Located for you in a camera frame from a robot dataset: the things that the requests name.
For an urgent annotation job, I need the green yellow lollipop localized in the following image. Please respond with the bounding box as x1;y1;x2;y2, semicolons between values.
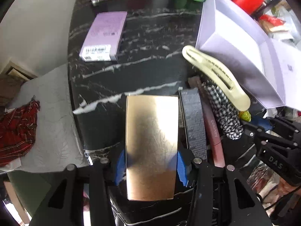
238;111;252;122

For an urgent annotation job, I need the pink lip gloss tube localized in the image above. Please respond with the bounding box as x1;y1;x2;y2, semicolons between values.
188;76;226;168

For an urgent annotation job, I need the black white checkered scrunchie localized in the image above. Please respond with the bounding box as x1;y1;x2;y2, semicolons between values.
203;84;243;140

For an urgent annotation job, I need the gold rectangular box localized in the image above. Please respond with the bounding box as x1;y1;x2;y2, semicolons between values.
125;95;179;202

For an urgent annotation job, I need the cream hair claw clip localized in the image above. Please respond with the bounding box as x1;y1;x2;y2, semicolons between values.
182;45;251;111

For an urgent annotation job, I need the purple small carton box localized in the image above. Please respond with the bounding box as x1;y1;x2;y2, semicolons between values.
79;11;128;62

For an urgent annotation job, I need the lavender open gift box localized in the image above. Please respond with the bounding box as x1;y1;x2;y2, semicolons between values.
195;0;300;110

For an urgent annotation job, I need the red plaid cloth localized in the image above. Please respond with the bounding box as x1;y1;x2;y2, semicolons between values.
1;97;40;167

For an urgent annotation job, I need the red snack sachet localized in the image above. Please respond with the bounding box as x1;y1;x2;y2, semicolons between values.
259;14;285;27

